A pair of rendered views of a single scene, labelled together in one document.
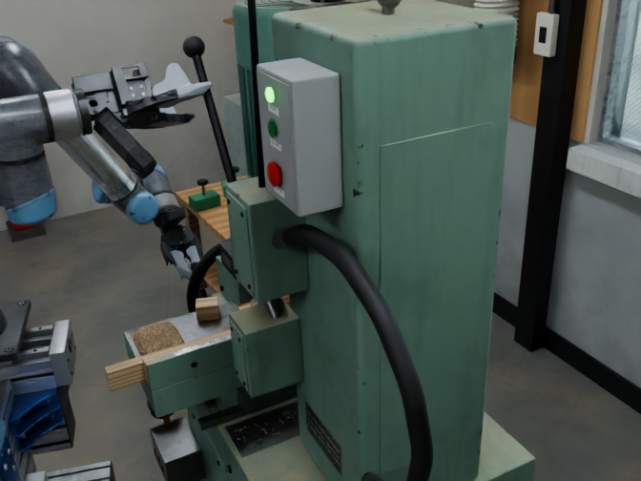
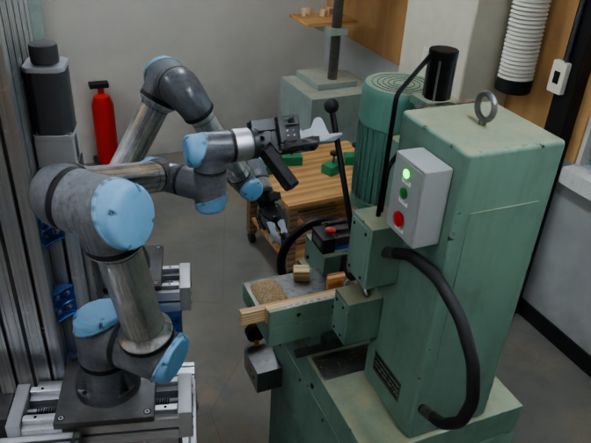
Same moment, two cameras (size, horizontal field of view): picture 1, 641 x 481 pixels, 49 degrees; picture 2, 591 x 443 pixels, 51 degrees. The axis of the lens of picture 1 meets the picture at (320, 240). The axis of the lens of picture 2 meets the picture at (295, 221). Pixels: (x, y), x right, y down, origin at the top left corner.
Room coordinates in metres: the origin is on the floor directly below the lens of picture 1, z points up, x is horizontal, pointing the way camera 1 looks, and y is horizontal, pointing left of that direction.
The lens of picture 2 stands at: (-0.24, 0.22, 1.95)
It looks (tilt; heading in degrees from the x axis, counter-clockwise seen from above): 31 degrees down; 2
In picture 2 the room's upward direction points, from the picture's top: 3 degrees clockwise
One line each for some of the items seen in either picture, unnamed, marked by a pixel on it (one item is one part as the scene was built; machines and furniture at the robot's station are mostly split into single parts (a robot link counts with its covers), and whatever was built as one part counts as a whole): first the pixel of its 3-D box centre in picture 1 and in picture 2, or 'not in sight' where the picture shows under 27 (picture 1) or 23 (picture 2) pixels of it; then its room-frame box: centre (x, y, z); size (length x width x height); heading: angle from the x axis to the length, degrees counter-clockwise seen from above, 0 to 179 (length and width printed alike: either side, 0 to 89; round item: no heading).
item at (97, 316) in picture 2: not in sight; (104, 332); (0.81, 0.67, 0.98); 0.13 x 0.12 x 0.14; 70
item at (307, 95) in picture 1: (299, 135); (417, 197); (0.79, 0.02, 1.40); 0.10 x 0.06 x 0.16; 26
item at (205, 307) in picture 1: (207, 308); (301, 272); (1.19, 0.23, 0.92); 0.04 x 0.04 x 0.03; 7
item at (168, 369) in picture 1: (305, 326); (372, 295); (1.10, 0.03, 0.93); 0.60 x 0.02 x 0.06; 116
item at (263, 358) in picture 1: (265, 347); (355, 313); (0.91, 0.09, 1.02); 0.09 x 0.07 x 0.12; 116
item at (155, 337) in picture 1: (158, 337); (270, 291); (1.10, 0.31, 0.91); 0.12 x 0.09 x 0.03; 26
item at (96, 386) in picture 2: not in sight; (106, 368); (0.81, 0.67, 0.87); 0.15 x 0.15 x 0.10
